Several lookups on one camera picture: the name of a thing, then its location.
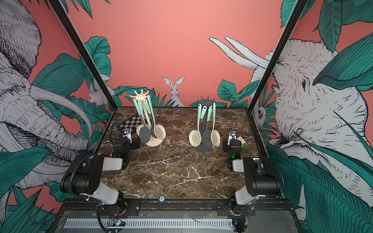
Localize beige skimmer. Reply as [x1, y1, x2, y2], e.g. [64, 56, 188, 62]
[134, 100, 144, 139]
[147, 95, 166, 139]
[189, 104, 202, 147]
[210, 103, 220, 147]

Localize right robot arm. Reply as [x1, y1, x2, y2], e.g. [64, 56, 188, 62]
[223, 138, 281, 205]

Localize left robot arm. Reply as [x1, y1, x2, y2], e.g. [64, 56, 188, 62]
[60, 138, 138, 209]

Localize beige utensil rack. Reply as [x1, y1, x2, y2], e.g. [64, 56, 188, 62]
[131, 90, 163, 147]

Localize colourful puzzle cube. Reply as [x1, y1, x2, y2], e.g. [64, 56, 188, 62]
[236, 136, 246, 148]

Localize black white checkerboard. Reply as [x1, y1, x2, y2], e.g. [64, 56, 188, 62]
[120, 114, 142, 131]

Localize round front knob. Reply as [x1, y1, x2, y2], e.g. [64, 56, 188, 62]
[158, 195, 166, 203]

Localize small circuit board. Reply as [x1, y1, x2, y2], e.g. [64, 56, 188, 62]
[109, 219, 126, 227]

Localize white vent strip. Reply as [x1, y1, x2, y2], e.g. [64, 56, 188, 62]
[63, 218, 233, 230]

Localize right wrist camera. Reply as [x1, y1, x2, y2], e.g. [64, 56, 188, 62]
[227, 130, 236, 145]

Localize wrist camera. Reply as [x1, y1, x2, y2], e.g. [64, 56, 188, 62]
[227, 130, 236, 145]
[123, 128, 132, 143]

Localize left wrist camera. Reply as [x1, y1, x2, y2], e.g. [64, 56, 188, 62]
[123, 128, 132, 143]

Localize black front rail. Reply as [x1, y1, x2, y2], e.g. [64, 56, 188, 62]
[58, 197, 292, 217]

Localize right black frame post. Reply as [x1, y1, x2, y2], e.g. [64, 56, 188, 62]
[248, 0, 307, 112]

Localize black frame post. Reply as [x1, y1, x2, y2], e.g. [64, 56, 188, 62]
[248, 0, 307, 112]
[48, 0, 118, 110]

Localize left black frame post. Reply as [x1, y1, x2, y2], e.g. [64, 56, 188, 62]
[48, 0, 118, 110]

